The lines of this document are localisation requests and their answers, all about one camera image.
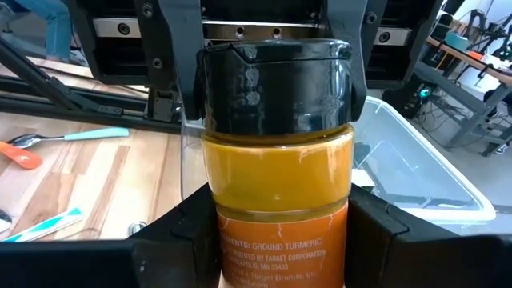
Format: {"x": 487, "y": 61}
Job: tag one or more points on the black power unit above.
{"x": 408, "y": 102}

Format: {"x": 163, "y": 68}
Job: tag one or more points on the wooden top workshop table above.
{"x": 468, "y": 59}

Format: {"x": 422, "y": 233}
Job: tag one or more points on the tall clear plastic bin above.
{"x": 420, "y": 168}

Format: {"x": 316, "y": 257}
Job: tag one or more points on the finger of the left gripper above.
{"x": 358, "y": 72}
{"x": 184, "y": 48}

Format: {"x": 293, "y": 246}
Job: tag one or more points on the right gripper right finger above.
{"x": 384, "y": 256}

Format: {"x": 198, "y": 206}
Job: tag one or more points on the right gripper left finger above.
{"x": 172, "y": 256}

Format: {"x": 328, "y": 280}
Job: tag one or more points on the teal box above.
{"x": 458, "y": 41}

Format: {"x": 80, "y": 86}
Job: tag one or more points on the black background robot arm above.
{"x": 490, "y": 30}

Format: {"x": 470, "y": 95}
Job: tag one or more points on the orange turmeric jar black lid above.
{"x": 276, "y": 172}

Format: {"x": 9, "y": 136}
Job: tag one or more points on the person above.
{"x": 56, "y": 28}

